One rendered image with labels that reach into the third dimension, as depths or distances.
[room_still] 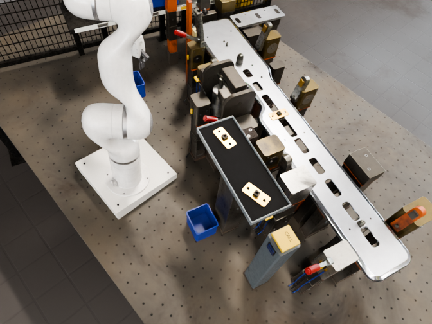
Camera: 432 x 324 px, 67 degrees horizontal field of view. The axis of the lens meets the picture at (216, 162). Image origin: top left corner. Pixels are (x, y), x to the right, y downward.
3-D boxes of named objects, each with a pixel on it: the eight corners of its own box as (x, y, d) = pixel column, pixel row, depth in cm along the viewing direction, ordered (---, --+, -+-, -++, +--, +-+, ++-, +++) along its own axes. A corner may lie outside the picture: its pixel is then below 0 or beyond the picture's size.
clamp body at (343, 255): (318, 285, 131) (360, 259, 100) (294, 299, 127) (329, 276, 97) (308, 268, 134) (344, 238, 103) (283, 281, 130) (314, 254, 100)
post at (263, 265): (268, 281, 129) (302, 246, 92) (252, 290, 127) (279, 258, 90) (258, 264, 133) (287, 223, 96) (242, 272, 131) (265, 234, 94)
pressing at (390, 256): (420, 257, 110) (423, 256, 108) (370, 288, 103) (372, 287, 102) (229, 17, 171) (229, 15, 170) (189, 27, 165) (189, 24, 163)
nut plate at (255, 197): (270, 198, 97) (272, 197, 96) (263, 207, 96) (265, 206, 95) (248, 182, 100) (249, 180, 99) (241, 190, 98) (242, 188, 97)
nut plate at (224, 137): (236, 144, 107) (237, 142, 106) (227, 149, 106) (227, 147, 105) (221, 126, 110) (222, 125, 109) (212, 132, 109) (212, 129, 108)
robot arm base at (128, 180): (121, 205, 135) (117, 181, 120) (96, 174, 142) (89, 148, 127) (159, 180, 145) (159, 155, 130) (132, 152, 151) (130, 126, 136)
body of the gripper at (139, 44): (146, 31, 138) (147, 53, 147) (127, 21, 140) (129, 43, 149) (135, 40, 134) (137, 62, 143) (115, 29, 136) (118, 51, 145)
